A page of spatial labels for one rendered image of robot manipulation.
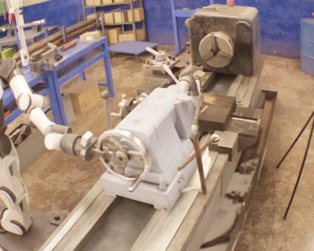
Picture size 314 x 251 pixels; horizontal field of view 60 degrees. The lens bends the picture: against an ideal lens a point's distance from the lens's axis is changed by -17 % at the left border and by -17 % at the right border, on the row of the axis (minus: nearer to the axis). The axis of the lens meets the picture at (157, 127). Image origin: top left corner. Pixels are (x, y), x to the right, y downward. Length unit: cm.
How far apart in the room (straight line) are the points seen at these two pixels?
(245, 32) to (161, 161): 135
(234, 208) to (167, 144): 76
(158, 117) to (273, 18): 461
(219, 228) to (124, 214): 58
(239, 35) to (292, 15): 339
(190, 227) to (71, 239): 48
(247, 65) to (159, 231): 158
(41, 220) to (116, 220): 106
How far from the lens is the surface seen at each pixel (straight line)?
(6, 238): 240
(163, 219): 126
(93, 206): 138
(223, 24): 238
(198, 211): 129
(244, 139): 167
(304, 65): 518
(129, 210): 148
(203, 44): 225
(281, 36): 572
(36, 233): 231
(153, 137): 120
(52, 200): 280
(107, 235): 139
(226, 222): 181
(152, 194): 125
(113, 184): 133
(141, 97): 175
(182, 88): 143
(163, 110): 130
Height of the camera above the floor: 176
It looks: 31 degrees down
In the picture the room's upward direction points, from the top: 7 degrees counter-clockwise
